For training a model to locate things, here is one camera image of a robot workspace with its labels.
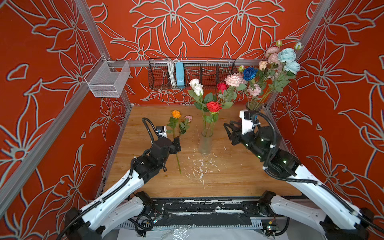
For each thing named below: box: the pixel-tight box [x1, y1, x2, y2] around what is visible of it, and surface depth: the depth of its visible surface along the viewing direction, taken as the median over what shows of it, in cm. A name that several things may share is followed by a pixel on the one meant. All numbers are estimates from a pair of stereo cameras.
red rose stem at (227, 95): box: [217, 82, 237, 109], surface depth 74 cm
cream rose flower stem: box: [258, 60, 269, 88], surface depth 82 cm
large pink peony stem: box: [224, 72, 247, 92], surface depth 69 cm
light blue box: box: [175, 62, 185, 87], surface depth 91 cm
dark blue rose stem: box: [243, 67, 259, 108], surface depth 71 cm
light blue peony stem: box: [261, 42, 303, 109], surface depth 71 cm
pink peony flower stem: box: [247, 83, 262, 110], surface depth 85 cm
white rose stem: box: [188, 78, 214, 136], surface depth 75 cm
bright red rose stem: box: [204, 101, 223, 137], surface depth 74 cm
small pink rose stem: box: [179, 115, 193, 137], surface depth 106 cm
